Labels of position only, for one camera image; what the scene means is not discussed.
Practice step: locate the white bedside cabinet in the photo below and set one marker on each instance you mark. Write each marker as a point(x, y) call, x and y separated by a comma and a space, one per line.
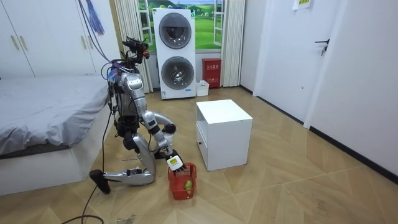
point(227, 137)

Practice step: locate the red plastic basket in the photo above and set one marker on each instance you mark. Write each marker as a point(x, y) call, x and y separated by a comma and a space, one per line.
point(177, 188)

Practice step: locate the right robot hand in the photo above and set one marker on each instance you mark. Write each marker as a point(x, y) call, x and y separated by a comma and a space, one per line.
point(174, 162)

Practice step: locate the white door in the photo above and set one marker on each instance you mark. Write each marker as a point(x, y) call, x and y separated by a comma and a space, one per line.
point(289, 62)

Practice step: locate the green fruit soft toy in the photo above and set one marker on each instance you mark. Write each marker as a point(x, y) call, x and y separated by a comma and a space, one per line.
point(188, 185)

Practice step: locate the landscape window wall poster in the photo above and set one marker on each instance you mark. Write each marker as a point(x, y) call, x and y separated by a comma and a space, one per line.
point(203, 28)

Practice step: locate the red fire cabinet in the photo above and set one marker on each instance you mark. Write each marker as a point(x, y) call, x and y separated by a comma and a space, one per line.
point(211, 73)

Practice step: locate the robot legs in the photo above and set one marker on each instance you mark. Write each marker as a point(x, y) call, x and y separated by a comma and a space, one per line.
point(143, 155)

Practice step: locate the grey bed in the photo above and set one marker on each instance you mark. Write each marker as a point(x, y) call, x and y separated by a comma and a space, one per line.
point(46, 105)

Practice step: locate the small white bin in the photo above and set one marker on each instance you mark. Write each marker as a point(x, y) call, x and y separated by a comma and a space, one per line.
point(202, 89)

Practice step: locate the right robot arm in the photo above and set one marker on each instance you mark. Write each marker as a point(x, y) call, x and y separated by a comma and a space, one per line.
point(138, 96)

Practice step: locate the white pleated curtain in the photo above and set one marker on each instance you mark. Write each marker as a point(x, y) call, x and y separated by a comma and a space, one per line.
point(232, 43)
point(130, 21)

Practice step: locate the white wardrobe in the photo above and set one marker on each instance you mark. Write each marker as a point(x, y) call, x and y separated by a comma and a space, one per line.
point(53, 34)

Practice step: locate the paper notice on door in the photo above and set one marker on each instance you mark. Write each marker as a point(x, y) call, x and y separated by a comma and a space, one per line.
point(301, 3)

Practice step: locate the white washing machine tower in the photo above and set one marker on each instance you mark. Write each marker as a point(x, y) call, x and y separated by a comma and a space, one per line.
point(174, 53)

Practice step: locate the robot body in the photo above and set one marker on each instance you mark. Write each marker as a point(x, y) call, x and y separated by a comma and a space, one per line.
point(128, 99)

